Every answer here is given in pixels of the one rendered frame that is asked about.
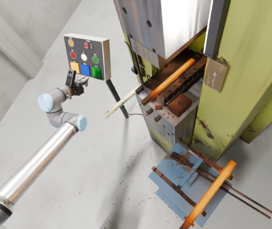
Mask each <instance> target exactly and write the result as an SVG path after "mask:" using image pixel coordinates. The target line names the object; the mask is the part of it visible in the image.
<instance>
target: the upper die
mask: <svg viewBox="0 0 272 229"><path fill-rule="evenodd" d="M207 28H208V25H207V26H205V27H204V28H203V29H202V30H201V31H199V32H198V33H197V34H196V35H195V36H193V37H192V38H191V39H190V40H188V41H187V42H186V43H185V44H184V45H183V46H182V47H180V48H179V49H178V50H177V51H176V52H174V53H173V54H172V55H171V56H169V57H168V58H167V59H164V58H162V57H161V56H159V55H158V54H156V51H152V50H150V49H149V48H147V47H145V46H144V45H142V44H141V43H139V42H138V41H136V40H134V39H133V38H132V36H131V37H129V38H130V41H131V45H132V49H133V51H134V52H135V53H137V54H138V55H139V56H141V57H142V58H144V59H145V60H147V61H148V62H150V63H151V64H153V65H154V66H155V67H157V68H158V69H160V68H161V67H163V66H164V65H165V64H166V63H168V62H169V61H170V60H171V59H172V58H174V57H175V56H176V55H177V54H178V53H180V52H181V51H182V50H183V49H184V48H186V47H187V46H188V45H189V44H190V43H191V42H192V41H194V40H195V39H196V38H197V37H198V36H200V35H201V34H202V33H203V32H204V31H206V30H207Z"/></svg>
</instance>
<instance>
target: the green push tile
mask: <svg viewBox="0 0 272 229"><path fill-rule="evenodd" d="M92 74H93V77H96V78H100V79H101V78H102V77H101V68H96V67H92Z"/></svg>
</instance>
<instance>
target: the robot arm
mask: <svg viewBox="0 0 272 229"><path fill-rule="evenodd" d="M75 77H76V70H71V69H68V73H67V78H66V82H65V85H60V86H58V87H56V88H55V89H53V90H51V91H49V92H47V93H44V94H43V95H41V96H40V97H39V98H38V104H39V106H40V108H41V109H42V110H43V111H45V112H46V114H47V117H48V120H49V123H50V125H51V127H52V128H54V129H57V131H56V132H55V133H54V134H53V135H52V136H51V137H50V138H49V139H48V140H47V141H46V142H45V143H44V144H43V145H42V146H41V147H40V148H39V149H38V150H37V151H36V152H35V153H34V154H33V155H32V156H31V157H30V158H29V159H27V161H25V162H24V163H23V164H22V165H21V166H20V167H19V168H18V170H17V171H16V172H15V173H14V174H13V175H12V176H11V177H10V178H9V179H8V180H7V181H6V182H5V183H4V184H3V185H2V186H1V187H0V229H8V228H6V227H5V226H4V225H3V223H4V222H5V221H7V219H8V218H9V217H10V216H11V215H12V214H13V206H14V205H15V204H16V203H17V202H18V200H19V199H20V198H21V197H22V196H23V195H24V193H25V192H26V191H27V190H28V189H29V187H30V186H31V185H32V184H33V183H34V182H35V181H36V180H37V178H38V177H39V176H40V175H41V174H42V173H43V171H44V170H45V169H46V168H47V167H48V165H49V164H50V163H51V162H52V161H53V160H54V158H55V157H56V156H57V155H58V154H59V153H60V152H61V151H62V149H63V148H64V147H65V146H66V145H67V143H68V142H69V141H70V140H71V139H72V138H73V136H74V135H76V133H77V132H78V131H84V130H85V129H86V126H87V118H86V117H85V116H84V115H81V114H74V113H69V112H64V111H63V109H62V105H61V103H63V102H65V101H66V100H68V99H72V96H80V95H81V94H83V93H84V87H83V86H84V85H85V86H86V87H87V86H88V80H89V77H87V76H83V77H78V78H75Z"/></svg>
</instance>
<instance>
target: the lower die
mask: <svg viewBox="0 0 272 229"><path fill-rule="evenodd" d="M196 54H197V55H199V56H200V57H199V58H198V59H197V60H196V61H194V62H193V63H192V64H191V65H190V66H189V67H187V68H186V69H185V70H184V71H183V72H182V73H181V74H179V75H178V76H177V77H176V78H175V79H174V80H173V81H172V82H171V83H169V84H168V85H167V86H166V87H165V88H164V89H162V90H161V91H160V92H159V93H158V94H157V98H154V99H156V100H157V101H158V102H159V103H161V104H162V105H163V106H165V104H164V103H165V102H166V101H167V97H166V96H164V94H166V95H167V96H168V98H169V99H170V98H171V97H172V92H171V91H169V90H172V91H173V93H174V94H175V93H176V92H177V87H176V86H175V87H174V85H177V86H178V88H179V89H180V88H182V86H183V84H182V82H183V83H184V85H185V84H186V83H187V81H188V79H187V78H186V77H185V78H184V76H187V77H188V78H189V80H191V79H192V73H193V74H194V76H195V75H196V74H197V69H194V67H197V68H198V69H199V72H200V71H201V70H203V69H204V68H206V63H207V58H206V57H204V55H202V54H200V53H199V52H195V51H193V50H189V49H187V48H185V49H184V50H183V51H182V52H181V53H180V56H179V55H177V56H176V57H175V60H174V59H172V60H171V61H170V62H171V64H169V62H168V63H167V64H166V68H165V66H164V67H162V68H161V72H160V70H159V71H158V72H156V76H155V74H154V75H153V76H152V77H151V80H150V79H148V80H147V81H146V82H145V83H143V84H142V85H143V88H144V91H146V92H147V93H148V94H150V93H151V90H155V89H156V88H157V87H158V86H159V85H160V84H162V83H163V82H164V81H165V80H166V79H167V78H169V77H170V76H171V75H172V74H173V73H174V72H176V71H177V70H178V69H179V68H180V67H181V66H183V65H184V64H185V63H186V62H187V61H188V60H189V59H190V58H192V57H193V56H194V55H196ZM190 71H191V72H192V73H189V72H190ZM180 80H181V81H182V82H179V81H180Z"/></svg>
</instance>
